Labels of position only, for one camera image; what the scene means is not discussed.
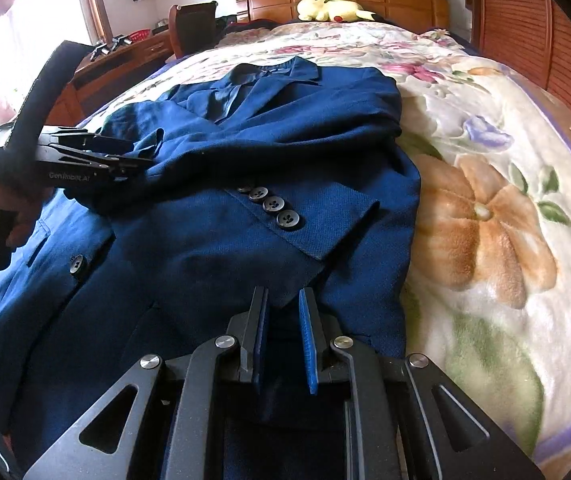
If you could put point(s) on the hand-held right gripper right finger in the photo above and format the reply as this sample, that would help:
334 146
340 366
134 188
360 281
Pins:
310 340

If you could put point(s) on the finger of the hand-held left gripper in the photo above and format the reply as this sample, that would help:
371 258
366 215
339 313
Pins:
120 165
95 142

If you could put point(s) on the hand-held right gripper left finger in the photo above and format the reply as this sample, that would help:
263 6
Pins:
200 400

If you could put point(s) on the blue blazer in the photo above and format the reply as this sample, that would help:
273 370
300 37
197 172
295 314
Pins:
215 220

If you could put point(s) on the person's left hand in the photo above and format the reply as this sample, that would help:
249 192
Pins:
10 215

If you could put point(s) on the wooden desk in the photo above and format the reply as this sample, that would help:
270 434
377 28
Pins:
130 60

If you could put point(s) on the window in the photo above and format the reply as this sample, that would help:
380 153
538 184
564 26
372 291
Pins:
20 35

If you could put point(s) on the wooden chair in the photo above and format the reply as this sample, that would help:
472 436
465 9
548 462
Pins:
193 25

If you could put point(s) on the dark pillow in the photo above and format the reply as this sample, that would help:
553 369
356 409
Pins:
245 25

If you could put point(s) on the floral blanket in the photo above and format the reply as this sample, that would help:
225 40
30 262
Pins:
490 185

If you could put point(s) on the yellow plush toy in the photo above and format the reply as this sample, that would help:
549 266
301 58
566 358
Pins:
333 7

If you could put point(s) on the wooden slatted wardrobe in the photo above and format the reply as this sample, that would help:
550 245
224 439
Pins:
540 25

